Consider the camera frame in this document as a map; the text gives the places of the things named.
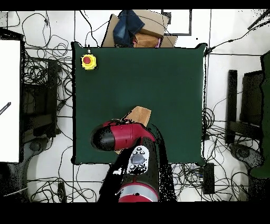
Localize tan terry towel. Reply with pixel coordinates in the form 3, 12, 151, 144
114, 106, 152, 155

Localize white flat panel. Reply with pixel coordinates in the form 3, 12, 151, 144
0, 40, 21, 163

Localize black flat bar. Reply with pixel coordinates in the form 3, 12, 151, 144
225, 69, 238, 145

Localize dark green table cloth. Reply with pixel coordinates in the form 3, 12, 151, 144
71, 41, 208, 166

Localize yellow emergency stop button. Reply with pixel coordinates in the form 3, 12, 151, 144
80, 49, 98, 71

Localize black equipment rack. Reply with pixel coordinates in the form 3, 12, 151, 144
240, 70, 264, 127
21, 59, 59, 142

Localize black stand base foot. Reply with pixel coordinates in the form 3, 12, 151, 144
23, 137, 51, 157
229, 143, 265, 170

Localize orange folded cloth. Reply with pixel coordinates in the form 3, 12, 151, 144
133, 33, 161, 48

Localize blue denim jeans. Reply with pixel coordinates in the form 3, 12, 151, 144
112, 10, 146, 47

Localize striped black rod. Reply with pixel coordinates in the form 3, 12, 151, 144
0, 101, 12, 116

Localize brown cardboard box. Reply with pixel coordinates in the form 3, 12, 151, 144
101, 9, 178, 48

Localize black power box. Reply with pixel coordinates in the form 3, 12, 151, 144
202, 162, 215, 194

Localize black tripod rod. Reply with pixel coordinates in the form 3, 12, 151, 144
247, 9, 270, 30

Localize floor cable tangle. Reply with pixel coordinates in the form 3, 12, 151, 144
21, 12, 73, 119
172, 107, 260, 201

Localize black rectangular frame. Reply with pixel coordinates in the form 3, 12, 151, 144
161, 9, 192, 36

